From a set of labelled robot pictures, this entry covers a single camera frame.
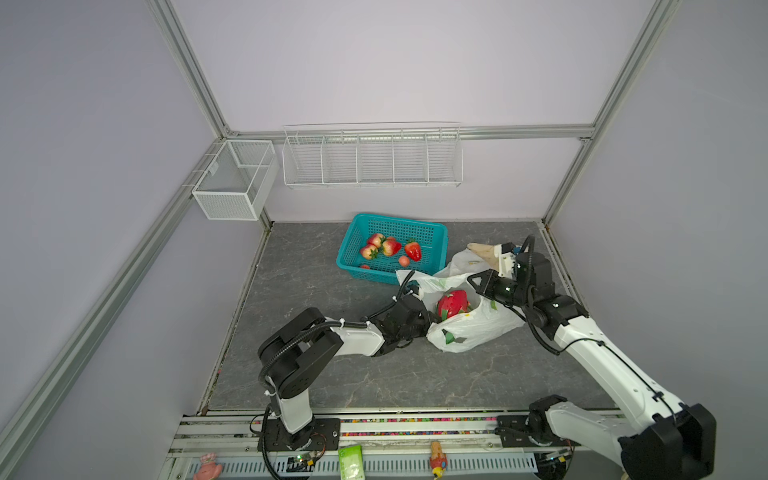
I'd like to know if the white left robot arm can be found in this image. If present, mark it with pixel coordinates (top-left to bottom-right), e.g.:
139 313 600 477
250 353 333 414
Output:
258 270 435 451

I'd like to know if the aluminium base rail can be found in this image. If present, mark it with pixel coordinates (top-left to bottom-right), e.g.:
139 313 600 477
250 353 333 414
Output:
160 409 619 479

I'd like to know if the small orange toy figure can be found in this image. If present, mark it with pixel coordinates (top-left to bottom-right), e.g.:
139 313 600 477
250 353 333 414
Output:
429 441 447 479

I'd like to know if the yellow work glove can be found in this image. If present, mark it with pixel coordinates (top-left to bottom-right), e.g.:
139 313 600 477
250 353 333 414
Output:
467 243 502 271

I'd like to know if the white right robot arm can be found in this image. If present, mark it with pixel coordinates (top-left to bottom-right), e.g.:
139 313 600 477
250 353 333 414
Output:
469 236 717 479

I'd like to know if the teal plastic basket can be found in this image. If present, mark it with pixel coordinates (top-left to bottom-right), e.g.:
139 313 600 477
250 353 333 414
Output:
336 213 448 285

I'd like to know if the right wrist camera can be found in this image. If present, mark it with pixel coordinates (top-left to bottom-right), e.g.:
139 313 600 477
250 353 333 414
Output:
494 242 519 279

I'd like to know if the white wire mesh box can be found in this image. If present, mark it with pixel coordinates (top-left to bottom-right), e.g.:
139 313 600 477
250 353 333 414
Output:
192 140 279 221

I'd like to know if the white plastic bag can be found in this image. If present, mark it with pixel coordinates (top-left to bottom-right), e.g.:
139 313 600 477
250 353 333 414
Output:
410 248 523 353

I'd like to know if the red fake strawberry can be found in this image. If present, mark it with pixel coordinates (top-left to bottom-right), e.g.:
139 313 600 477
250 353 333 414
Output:
403 240 422 262

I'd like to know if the pink toy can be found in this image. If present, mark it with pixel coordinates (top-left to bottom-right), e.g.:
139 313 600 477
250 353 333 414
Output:
193 453 223 480

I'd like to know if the green packet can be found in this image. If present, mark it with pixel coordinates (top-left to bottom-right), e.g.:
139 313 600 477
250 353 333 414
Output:
338 445 366 480

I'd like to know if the white wire wall shelf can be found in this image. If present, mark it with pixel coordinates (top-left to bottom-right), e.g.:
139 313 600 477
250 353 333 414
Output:
282 122 464 188

